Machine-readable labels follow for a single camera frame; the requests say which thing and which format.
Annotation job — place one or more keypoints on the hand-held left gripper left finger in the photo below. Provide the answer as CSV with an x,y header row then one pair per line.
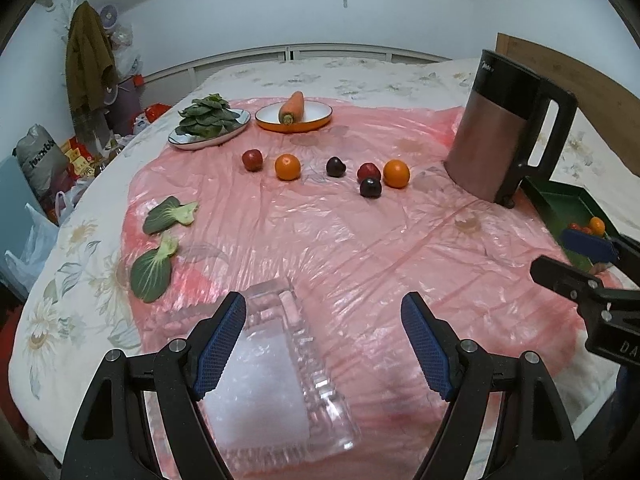
x,y
220,345

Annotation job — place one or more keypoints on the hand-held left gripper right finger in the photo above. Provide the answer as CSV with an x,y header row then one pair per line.
x,y
427,350

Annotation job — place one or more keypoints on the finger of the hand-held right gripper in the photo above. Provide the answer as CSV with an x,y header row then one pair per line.
x,y
565,275
585,245

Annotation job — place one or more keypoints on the orange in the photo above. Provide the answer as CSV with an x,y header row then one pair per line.
x,y
287,167
396,173
596,225

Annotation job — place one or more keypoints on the green cardboard box tray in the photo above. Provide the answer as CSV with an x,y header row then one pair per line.
x,y
555,200

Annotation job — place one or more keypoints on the dark purple plum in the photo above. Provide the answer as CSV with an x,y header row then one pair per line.
x,y
335,166
370,189

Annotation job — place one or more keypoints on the clear glass tray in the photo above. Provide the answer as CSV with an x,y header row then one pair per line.
x,y
280,385

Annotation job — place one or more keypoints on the bok choy leaf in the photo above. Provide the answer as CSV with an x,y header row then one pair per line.
x,y
150,275
167,215

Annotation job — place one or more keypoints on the black and copper kettle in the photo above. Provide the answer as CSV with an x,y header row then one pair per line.
x,y
505,125

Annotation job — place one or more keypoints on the pink plastic sheet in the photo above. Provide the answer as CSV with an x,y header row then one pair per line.
x,y
325,240

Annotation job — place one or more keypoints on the wooden headboard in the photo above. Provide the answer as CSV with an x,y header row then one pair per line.
x,y
590,85

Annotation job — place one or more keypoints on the white oval plate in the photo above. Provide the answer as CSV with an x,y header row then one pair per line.
x,y
227,135

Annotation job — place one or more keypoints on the white plastic bag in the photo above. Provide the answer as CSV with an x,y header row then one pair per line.
x,y
70,197
32,245

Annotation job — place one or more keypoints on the pile of green leaves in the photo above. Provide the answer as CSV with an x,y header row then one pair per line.
x,y
207,115

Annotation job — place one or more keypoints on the red and yellow boxes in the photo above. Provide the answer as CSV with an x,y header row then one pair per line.
x,y
77,157

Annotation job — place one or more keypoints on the red bag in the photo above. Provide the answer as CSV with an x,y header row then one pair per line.
x,y
152,112

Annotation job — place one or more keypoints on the orange rimmed bowl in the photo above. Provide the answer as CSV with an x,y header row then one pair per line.
x,y
315,119

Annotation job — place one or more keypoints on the carrot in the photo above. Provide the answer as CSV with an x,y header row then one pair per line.
x,y
292,107

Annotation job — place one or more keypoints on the light blue board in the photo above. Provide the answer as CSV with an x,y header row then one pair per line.
x,y
15,190

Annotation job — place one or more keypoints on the purple bin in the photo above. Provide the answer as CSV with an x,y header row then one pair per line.
x,y
122,105

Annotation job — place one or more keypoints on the grey bag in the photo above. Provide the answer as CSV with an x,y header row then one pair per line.
x,y
40,157

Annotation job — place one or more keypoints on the pile of plastic bags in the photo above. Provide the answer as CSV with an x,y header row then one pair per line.
x,y
125,55

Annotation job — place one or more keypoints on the brown jacket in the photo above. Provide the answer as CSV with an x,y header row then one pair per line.
x,y
87,60

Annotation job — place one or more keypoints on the small white fan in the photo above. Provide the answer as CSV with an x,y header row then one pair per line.
x,y
107,14

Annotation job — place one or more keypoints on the white coat rack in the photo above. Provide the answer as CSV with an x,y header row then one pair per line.
x,y
65,10

